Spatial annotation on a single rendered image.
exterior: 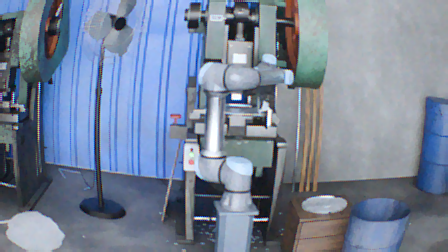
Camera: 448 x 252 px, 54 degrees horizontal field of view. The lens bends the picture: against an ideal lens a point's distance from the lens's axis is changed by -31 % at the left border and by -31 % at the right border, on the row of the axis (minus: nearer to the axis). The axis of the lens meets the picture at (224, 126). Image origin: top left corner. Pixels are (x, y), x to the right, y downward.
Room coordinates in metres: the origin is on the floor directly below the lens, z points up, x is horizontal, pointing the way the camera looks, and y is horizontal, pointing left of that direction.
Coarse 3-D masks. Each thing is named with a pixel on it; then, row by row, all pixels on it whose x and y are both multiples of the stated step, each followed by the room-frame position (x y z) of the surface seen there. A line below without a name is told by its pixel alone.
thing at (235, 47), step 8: (232, 40) 3.49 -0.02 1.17; (240, 40) 3.51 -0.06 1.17; (232, 48) 3.47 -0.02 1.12; (240, 48) 3.47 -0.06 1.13; (248, 48) 3.47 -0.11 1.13; (232, 56) 3.47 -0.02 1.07; (240, 56) 3.47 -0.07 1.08; (248, 56) 3.47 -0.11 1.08; (232, 64) 3.47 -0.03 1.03; (240, 64) 3.47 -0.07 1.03; (248, 64) 3.47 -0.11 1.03
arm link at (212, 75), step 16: (208, 64) 2.80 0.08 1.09; (224, 64) 2.77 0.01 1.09; (208, 80) 2.76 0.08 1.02; (224, 80) 2.72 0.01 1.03; (208, 96) 2.78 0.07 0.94; (224, 96) 2.78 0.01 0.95; (208, 112) 2.78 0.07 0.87; (224, 112) 2.80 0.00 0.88; (208, 128) 2.78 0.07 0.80; (208, 144) 2.77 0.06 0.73; (208, 160) 2.76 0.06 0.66; (208, 176) 2.76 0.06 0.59
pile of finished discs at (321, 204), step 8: (304, 200) 3.10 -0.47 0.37; (312, 200) 3.12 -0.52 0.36; (320, 200) 3.11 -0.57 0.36; (328, 200) 3.09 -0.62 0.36; (336, 200) 3.09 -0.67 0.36; (344, 200) 3.08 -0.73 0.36; (304, 208) 2.98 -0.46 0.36; (312, 208) 2.97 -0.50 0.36; (320, 208) 2.96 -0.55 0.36; (328, 208) 2.95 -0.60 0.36; (336, 208) 2.94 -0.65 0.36
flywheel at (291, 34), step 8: (288, 0) 3.82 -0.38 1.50; (296, 0) 3.69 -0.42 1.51; (288, 8) 3.85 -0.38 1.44; (296, 8) 3.64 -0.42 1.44; (288, 16) 3.87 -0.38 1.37; (296, 16) 3.52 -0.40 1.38; (296, 24) 3.50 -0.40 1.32; (288, 32) 3.86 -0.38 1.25; (296, 32) 3.53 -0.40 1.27; (288, 40) 3.84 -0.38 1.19; (296, 40) 3.67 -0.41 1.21; (288, 48) 3.81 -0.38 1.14; (296, 48) 3.67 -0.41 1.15; (288, 56) 3.77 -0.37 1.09; (296, 56) 3.67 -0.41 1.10; (288, 64) 3.77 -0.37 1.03; (296, 64) 3.65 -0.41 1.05
